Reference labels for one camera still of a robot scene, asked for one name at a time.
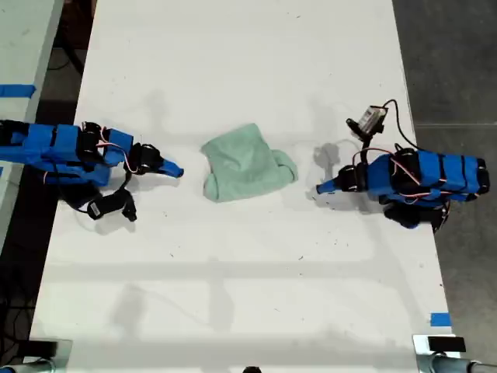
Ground pale green T-shirt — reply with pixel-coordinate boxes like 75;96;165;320
200;122;300;204

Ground long blue tape strip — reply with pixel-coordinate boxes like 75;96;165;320
0;83;37;99

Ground white side table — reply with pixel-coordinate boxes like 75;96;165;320
0;0;65;252

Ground small black box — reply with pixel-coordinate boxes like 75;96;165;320
427;336;467;354
28;340;60;357

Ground black stalk of grey camera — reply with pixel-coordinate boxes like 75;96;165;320
346;118;386;166

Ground black camera box with label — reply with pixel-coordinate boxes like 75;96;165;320
86;191;138;223

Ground grey camera box with label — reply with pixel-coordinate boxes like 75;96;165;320
356;104;389;135

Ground black cable of grey camera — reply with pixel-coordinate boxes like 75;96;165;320
382;99;422;152

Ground black floor cables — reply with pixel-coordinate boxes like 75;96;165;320
48;37;87;77

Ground metal table clamp bracket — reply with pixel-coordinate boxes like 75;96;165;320
412;333;497;373
0;338;74;373

